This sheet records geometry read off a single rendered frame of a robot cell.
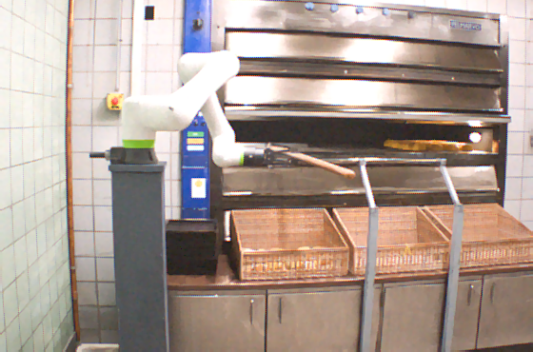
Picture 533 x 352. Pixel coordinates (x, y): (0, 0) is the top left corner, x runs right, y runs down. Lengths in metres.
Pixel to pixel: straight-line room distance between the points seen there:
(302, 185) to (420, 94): 0.92
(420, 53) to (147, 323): 2.24
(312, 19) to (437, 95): 0.91
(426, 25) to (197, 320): 2.20
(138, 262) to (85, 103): 1.31
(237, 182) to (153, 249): 1.16
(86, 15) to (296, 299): 1.93
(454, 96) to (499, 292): 1.23
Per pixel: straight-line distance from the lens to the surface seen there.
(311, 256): 2.57
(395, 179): 3.17
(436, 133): 4.31
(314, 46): 3.02
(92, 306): 3.18
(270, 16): 3.02
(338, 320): 2.67
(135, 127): 1.86
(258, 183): 2.95
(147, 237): 1.88
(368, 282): 2.58
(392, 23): 3.21
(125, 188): 1.86
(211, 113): 2.33
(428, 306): 2.84
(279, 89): 2.95
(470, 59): 3.41
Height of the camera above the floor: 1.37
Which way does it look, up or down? 4 degrees down
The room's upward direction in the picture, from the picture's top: 1 degrees clockwise
